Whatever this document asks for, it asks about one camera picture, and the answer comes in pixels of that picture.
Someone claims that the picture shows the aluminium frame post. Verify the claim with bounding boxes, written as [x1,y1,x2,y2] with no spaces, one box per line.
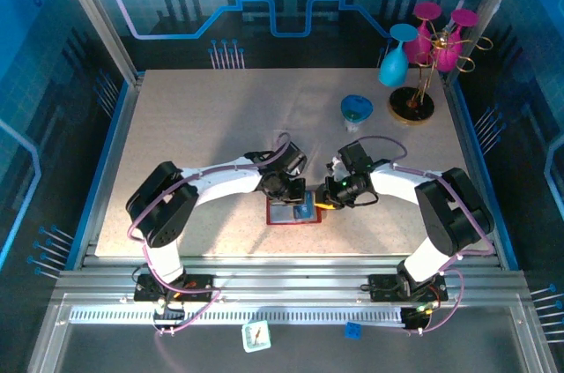
[442,0,533,86]
[48,0,146,86]

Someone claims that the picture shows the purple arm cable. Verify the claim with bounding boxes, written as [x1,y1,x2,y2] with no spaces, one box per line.
[127,132,293,338]
[352,134,497,337]

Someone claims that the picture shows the aluminium frame rail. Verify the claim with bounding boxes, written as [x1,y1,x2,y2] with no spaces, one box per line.
[52,256,530,308]

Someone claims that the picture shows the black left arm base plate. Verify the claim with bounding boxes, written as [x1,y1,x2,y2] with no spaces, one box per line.
[133,273,216,303]

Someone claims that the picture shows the magenta wine glass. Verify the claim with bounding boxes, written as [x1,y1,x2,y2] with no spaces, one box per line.
[433,8,480,73]
[404,1,443,66]

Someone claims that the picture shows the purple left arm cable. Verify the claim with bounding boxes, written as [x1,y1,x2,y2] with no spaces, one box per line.
[127,132,293,338]

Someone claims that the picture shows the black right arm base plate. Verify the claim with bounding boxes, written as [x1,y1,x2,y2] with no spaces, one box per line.
[367,273,449,303]

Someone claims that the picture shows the white square dial tag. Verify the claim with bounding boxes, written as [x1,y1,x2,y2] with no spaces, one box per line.
[241,320,272,353]

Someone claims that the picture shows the clear cup with blue lid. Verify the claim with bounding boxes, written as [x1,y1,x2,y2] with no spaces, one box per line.
[340,94,375,134]

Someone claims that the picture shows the gold wire glass rack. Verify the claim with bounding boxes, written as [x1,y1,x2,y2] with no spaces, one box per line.
[387,19,494,126]

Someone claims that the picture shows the blue table side trim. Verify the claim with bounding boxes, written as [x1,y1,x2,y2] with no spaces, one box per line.
[447,79,520,272]
[64,79,133,272]

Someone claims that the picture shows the red card holder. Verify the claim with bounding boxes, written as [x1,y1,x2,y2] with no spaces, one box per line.
[265,190,323,227]

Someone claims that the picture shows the teal wine glass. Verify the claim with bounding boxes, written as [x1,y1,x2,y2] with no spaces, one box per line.
[378,23,419,86]

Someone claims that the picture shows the white slotted cable duct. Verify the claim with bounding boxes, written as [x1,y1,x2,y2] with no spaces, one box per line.
[69,307,406,326]

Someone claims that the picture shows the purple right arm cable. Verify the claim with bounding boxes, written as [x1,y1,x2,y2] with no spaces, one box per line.
[352,134,497,337]

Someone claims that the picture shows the black controller board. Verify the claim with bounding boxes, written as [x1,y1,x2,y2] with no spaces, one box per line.
[152,300,187,331]
[399,304,432,332]

